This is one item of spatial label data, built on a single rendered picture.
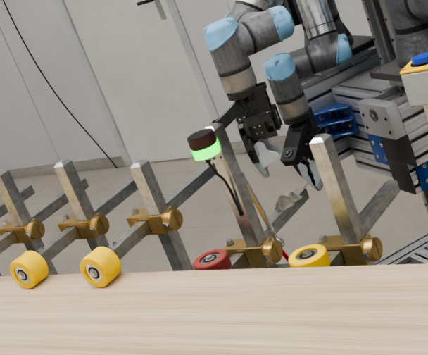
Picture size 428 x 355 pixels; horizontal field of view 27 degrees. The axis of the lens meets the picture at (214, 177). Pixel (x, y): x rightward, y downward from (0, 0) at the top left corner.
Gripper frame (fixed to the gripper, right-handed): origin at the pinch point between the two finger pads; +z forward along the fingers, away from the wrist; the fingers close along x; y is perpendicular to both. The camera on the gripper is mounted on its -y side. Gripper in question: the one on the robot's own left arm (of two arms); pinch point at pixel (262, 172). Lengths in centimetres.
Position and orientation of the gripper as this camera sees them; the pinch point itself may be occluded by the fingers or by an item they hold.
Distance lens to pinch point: 200.1
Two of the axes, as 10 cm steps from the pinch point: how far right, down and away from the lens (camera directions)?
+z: 3.5, 8.8, 3.1
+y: 9.1, -2.4, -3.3
